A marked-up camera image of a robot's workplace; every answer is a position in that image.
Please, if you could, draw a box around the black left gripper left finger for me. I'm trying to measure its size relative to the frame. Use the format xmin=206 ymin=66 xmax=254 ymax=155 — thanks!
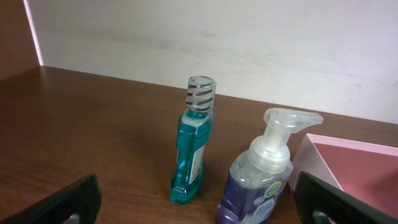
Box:
xmin=1 ymin=174 xmax=102 ymax=224

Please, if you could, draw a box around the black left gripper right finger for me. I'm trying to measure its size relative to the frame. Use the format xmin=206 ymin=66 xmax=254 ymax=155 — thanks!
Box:
xmin=294 ymin=172 xmax=397 ymax=224

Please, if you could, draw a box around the purple foam soap pump bottle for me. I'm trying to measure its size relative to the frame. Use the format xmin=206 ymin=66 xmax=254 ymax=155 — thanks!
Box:
xmin=216 ymin=108 xmax=323 ymax=224

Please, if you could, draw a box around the blue mouthwash bottle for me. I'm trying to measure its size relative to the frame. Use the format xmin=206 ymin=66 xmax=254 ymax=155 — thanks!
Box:
xmin=170 ymin=76 xmax=216 ymax=204

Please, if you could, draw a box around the white cardboard box pink inside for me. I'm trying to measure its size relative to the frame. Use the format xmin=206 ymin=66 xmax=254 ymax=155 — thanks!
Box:
xmin=288 ymin=134 xmax=397 ymax=218

